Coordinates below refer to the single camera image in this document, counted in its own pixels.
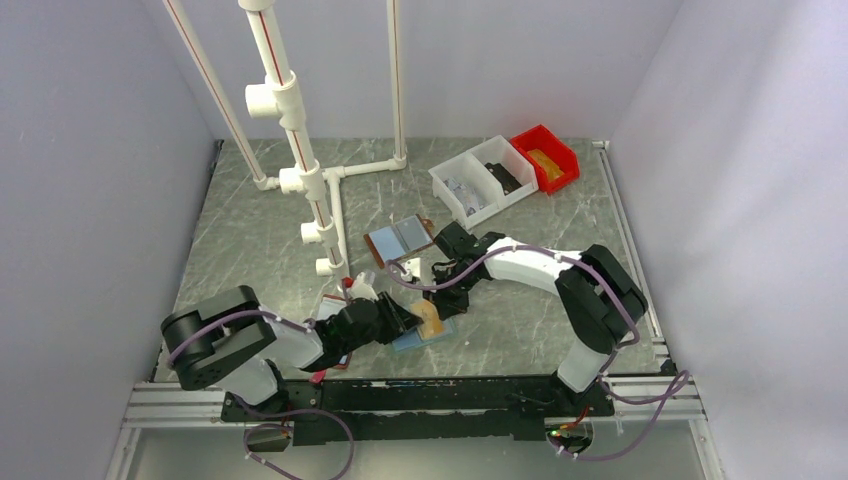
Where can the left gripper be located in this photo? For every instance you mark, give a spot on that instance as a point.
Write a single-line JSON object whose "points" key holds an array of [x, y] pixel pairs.
{"points": [[397, 319]]}

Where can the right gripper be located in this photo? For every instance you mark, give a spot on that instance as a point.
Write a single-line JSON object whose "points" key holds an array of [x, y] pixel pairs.
{"points": [[446, 306]]}

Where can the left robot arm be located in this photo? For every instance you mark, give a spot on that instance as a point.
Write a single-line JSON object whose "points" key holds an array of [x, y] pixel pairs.
{"points": [[233, 342]]}

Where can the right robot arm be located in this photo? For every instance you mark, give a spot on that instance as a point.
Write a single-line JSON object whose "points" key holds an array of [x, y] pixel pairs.
{"points": [[602, 302]]}

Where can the orange credit card in holder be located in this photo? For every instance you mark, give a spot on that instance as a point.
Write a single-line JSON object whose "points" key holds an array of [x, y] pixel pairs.
{"points": [[430, 325]]}

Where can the red card holder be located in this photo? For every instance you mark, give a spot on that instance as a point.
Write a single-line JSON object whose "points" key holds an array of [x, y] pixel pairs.
{"points": [[331, 308]]}

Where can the brown card holder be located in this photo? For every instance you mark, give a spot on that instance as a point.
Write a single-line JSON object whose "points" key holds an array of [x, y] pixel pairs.
{"points": [[400, 240]]}

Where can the grey parts in bin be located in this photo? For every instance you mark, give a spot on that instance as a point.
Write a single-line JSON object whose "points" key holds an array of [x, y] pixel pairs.
{"points": [[467, 195]]}

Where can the white divided bin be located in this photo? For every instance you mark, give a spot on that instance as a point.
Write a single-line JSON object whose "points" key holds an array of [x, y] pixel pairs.
{"points": [[469, 167]]}

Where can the black part in bin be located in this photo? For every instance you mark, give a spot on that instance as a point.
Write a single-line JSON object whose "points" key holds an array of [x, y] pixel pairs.
{"points": [[508, 182]]}

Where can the yellow item in red bin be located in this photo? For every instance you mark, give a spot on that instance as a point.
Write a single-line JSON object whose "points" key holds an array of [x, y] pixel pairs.
{"points": [[552, 171]]}

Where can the red plastic bin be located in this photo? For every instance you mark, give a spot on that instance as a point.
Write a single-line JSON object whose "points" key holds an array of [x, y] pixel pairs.
{"points": [[540, 137]]}

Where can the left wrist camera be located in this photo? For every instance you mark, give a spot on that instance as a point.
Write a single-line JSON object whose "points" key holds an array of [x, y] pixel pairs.
{"points": [[362, 286]]}

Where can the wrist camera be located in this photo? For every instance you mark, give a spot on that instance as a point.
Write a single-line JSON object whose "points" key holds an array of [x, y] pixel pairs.
{"points": [[362, 286], [412, 271]]}

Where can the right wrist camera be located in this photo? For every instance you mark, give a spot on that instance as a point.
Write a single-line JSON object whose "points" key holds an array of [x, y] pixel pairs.
{"points": [[412, 271]]}

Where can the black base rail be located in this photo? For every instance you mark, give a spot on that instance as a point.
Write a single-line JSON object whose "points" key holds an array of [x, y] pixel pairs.
{"points": [[517, 406]]}

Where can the white pvc pipe frame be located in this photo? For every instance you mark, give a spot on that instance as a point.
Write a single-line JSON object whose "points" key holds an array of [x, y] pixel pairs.
{"points": [[279, 97]]}

